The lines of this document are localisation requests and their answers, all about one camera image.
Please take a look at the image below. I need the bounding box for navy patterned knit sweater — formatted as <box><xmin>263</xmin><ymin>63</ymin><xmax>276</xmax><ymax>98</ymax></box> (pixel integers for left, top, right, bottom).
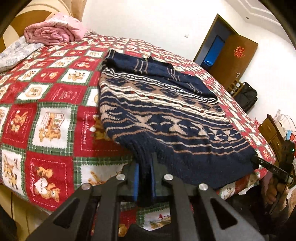
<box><xmin>98</xmin><ymin>50</ymin><xmax>257</xmax><ymax>205</ymax></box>

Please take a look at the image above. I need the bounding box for person's right hand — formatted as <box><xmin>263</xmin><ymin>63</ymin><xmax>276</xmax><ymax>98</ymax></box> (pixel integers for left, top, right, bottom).
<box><xmin>264</xmin><ymin>176</ymin><xmax>289</xmax><ymax>213</ymax></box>

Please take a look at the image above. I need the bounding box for brown wooden cabinet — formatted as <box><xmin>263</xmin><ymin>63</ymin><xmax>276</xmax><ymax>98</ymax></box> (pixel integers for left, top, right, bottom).
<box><xmin>258</xmin><ymin>114</ymin><xmax>284</xmax><ymax>161</ymax></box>

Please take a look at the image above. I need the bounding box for shopping bags pile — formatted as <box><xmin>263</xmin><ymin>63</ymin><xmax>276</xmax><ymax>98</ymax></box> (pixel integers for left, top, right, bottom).
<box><xmin>273</xmin><ymin>109</ymin><xmax>296</xmax><ymax>143</ymax></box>

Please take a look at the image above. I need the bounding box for black bag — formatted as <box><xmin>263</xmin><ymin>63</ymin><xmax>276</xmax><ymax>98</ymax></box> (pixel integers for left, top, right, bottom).
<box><xmin>234</xmin><ymin>82</ymin><xmax>258</xmax><ymax>113</ymax></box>

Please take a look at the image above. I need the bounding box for wooden chair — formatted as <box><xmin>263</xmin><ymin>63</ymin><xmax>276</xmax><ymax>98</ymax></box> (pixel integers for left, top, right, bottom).
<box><xmin>226</xmin><ymin>79</ymin><xmax>243</xmax><ymax>98</ymax></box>

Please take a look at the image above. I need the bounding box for red teddy bear bedspread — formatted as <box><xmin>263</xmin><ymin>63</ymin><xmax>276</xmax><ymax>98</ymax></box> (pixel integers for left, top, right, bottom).
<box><xmin>0</xmin><ymin>34</ymin><xmax>277</xmax><ymax>237</ymax></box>

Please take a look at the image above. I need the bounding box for red door decoration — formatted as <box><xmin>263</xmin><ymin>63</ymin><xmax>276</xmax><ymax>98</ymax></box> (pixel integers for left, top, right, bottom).
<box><xmin>234</xmin><ymin>46</ymin><xmax>245</xmax><ymax>59</ymax></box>

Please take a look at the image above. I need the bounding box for brown wooden door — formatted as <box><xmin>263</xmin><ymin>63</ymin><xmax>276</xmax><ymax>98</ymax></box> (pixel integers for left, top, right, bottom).
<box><xmin>194</xmin><ymin>14</ymin><xmax>258</xmax><ymax>89</ymax></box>

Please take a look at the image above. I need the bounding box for grey floral pillow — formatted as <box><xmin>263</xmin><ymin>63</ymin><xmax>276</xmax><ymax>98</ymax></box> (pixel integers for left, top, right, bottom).
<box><xmin>0</xmin><ymin>36</ymin><xmax>44</xmax><ymax>73</ymax></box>

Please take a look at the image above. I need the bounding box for pink folded quilt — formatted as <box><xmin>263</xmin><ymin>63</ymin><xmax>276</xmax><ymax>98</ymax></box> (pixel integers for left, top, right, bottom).
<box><xmin>23</xmin><ymin>13</ymin><xmax>86</xmax><ymax>46</ymax></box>

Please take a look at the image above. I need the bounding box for cream and brown headboard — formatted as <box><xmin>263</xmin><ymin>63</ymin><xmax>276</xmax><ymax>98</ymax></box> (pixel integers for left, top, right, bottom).
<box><xmin>1</xmin><ymin>1</ymin><xmax>87</xmax><ymax>51</ymax></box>

